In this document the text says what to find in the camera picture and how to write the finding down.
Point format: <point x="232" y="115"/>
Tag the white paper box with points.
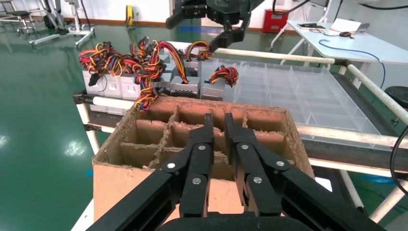
<point x="345" y="25"/>

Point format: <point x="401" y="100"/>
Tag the white metal stand frame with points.
<point x="84" y="33"/>

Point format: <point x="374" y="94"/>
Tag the black phone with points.
<point x="307" y="25"/>

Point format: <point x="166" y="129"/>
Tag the red box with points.
<point x="275" y="22"/>

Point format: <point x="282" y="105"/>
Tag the clear acrylic divider tray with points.
<point x="318" y="95"/>

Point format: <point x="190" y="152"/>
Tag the cardboard box with dividers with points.
<point x="114" y="188"/>

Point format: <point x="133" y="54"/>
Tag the grey power supply unit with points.
<point x="113" y="89"/>
<point x="192" y="70"/>
<point x="213" y="94"/>
<point x="130" y="91"/>
<point x="98" y="91"/>
<point x="183" y="85"/>

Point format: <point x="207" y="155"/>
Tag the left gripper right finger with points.
<point x="255" y="178"/>

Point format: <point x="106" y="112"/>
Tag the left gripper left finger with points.
<point x="197" y="178"/>

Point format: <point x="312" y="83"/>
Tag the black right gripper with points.
<point x="229" y="9"/>

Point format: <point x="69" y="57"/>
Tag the white work table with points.
<point x="366" y="47"/>

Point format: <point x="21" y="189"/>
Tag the white pipe cart frame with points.
<point x="287" y="56"/>

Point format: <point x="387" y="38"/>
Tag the black office stool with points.
<point x="20" y="13"/>

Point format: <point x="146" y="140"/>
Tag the black round stool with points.
<point x="398" y="95"/>

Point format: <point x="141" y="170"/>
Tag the black computer mouse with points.
<point x="345" y="33"/>

